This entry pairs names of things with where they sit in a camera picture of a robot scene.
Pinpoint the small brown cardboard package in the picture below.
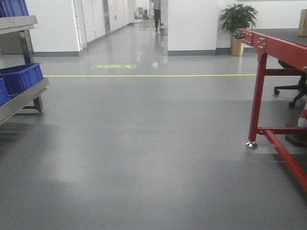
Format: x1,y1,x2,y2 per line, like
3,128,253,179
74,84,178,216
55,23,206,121
298,9,307,37

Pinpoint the green floor sticker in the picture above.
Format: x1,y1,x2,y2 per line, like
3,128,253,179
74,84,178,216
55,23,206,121
92,64,137,69

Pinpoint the gold plant pot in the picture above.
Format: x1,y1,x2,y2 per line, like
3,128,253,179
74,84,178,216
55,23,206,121
230,27,247,56

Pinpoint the person walking in corridor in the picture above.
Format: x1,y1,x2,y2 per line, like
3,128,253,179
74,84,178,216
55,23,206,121
151,0,161,32

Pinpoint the potted green plant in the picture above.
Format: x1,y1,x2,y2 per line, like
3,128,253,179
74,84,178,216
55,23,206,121
219,3,259,33

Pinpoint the blue plastic bin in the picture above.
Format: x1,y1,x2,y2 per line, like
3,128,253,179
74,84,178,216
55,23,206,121
0,78,12,106
0,62,43,95

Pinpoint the orange white traffic cone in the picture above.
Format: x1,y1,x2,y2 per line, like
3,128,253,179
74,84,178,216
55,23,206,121
285,104,307,148

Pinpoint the black office chair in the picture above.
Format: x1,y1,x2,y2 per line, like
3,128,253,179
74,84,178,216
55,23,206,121
273,59,307,108

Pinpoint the grey metal shelf rack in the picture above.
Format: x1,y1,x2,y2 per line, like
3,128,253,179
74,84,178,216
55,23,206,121
0,15,49,124

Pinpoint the blue bin on top shelf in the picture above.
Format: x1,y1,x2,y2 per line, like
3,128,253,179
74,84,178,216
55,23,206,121
0,0,29,18

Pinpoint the red metal table frame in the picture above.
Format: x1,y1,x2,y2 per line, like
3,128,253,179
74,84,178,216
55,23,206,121
238,29,307,188

